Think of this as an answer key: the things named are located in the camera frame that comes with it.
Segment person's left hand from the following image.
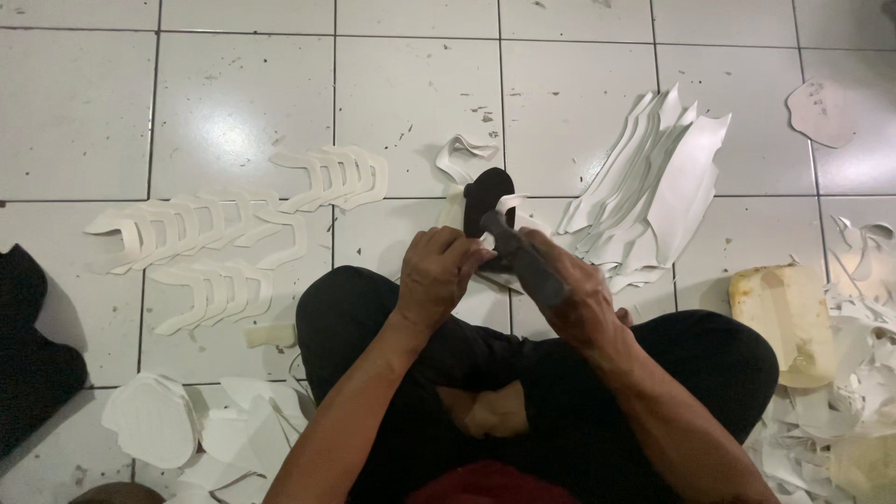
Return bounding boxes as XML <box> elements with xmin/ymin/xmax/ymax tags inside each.
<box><xmin>395</xmin><ymin>225</ymin><xmax>498</xmax><ymax>331</ymax></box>

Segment person's right hand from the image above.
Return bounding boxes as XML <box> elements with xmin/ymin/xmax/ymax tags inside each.
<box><xmin>514</xmin><ymin>227</ymin><xmax>635</xmax><ymax>354</ymax></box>

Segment dark handled cutting tool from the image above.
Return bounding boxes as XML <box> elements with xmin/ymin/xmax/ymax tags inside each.
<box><xmin>480</xmin><ymin>210</ymin><xmax>570</xmax><ymax>309</ymax></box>

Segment white curved cutout piece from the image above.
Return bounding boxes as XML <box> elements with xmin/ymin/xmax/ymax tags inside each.
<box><xmin>480</xmin><ymin>194</ymin><xmax>533</xmax><ymax>252</ymax></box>

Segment black oval cutting block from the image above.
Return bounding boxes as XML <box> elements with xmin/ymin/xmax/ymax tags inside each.
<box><xmin>462</xmin><ymin>167</ymin><xmax>517</xmax><ymax>274</ymax></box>

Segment stack of white material sheets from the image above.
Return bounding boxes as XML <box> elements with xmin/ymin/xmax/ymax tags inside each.
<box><xmin>558</xmin><ymin>83</ymin><xmax>732</xmax><ymax>295</ymax></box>

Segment white looped scrap strip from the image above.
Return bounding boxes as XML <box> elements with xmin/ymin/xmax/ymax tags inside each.
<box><xmin>434</xmin><ymin>135</ymin><xmax>501</xmax><ymax>186</ymax></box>

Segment person's black trousers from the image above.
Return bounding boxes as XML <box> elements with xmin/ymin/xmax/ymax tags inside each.
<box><xmin>294</xmin><ymin>265</ymin><xmax>781</xmax><ymax>504</ymax></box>

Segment person's bare foot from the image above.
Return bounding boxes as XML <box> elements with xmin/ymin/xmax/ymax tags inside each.
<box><xmin>437</xmin><ymin>380</ymin><xmax>531</xmax><ymax>440</ymax></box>

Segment row of white curved cutouts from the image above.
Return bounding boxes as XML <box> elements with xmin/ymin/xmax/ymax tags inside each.
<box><xmin>269</xmin><ymin>145</ymin><xmax>389</xmax><ymax>214</ymax></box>
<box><xmin>146</xmin><ymin>259</ymin><xmax>274</xmax><ymax>336</ymax></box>
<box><xmin>83</xmin><ymin>189</ymin><xmax>309</xmax><ymax>276</ymax></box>

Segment person's red shirt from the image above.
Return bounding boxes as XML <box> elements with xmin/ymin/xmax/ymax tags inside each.
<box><xmin>405</xmin><ymin>460</ymin><xmax>583</xmax><ymax>504</ymax></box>

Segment yellowish plastic container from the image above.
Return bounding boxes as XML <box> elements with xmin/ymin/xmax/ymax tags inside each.
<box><xmin>728</xmin><ymin>264</ymin><xmax>838</xmax><ymax>389</ymax></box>

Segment small cream flat piece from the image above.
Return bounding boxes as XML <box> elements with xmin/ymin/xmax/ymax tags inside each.
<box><xmin>243</xmin><ymin>322</ymin><xmax>299</xmax><ymax>350</ymax></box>

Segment white rounded flat piece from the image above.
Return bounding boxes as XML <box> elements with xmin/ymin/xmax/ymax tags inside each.
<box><xmin>787</xmin><ymin>77</ymin><xmax>859</xmax><ymax>149</ymax></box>

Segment heap of white offcuts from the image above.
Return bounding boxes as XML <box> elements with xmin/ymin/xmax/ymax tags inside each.
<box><xmin>745</xmin><ymin>216</ymin><xmax>896</xmax><ymax>504</ymax></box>

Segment pile of white sheet scraps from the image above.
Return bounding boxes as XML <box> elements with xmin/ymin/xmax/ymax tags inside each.
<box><xmin>165</xmin><ymin>377</ymin><xmax>317</xmax><ymax>504</ymax></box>

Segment pale yellow lump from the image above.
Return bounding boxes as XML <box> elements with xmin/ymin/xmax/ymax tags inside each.
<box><xmin>829</xmin><ymin>433</ymin><xmax>896</xmax><ymax>502</ymax></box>

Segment stack of white rounded pieces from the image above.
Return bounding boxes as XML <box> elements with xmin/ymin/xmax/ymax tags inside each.
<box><xmin>101</xmin><ymin>371</ymin><xmax>201</xmax><ymax>470</ymax></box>

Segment brown rounded object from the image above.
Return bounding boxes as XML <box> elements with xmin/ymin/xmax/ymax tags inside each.
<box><xmin>69</xmin><ymin>482</ymin><xmax>166</xmax><ymax>504</ymax></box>

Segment black cloth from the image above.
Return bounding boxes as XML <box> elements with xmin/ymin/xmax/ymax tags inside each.
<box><xmin>0</xmin><ymin>243</ymin><xmax>89</xmax><ymax>459</ymax></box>

